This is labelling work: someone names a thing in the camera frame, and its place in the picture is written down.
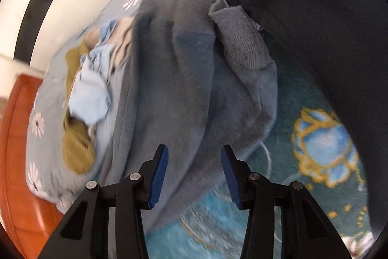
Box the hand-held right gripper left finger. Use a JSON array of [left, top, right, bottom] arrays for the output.
[[38, 144, 169, 259]]

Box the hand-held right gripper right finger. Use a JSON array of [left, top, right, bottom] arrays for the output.
[[221, 144, 352, 259]]

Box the dark grey fleece garment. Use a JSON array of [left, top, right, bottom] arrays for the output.
[[218, 0, 388, 235]]

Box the teal floral blanket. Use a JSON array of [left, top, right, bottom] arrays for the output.
[[145, 25, 376, 259]]

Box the light blue garment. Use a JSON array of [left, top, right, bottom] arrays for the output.
[[68, 19, 119, 126]]

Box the light blue daisy-print duvet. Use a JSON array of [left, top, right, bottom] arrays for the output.
[[26, 0, 231, 214]]

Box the beige garment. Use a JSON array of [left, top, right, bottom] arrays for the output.
[[85, 16, 137, 68]]

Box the orange wooden bed frame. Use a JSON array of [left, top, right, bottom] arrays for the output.
[[0, 74, 65, 241]]

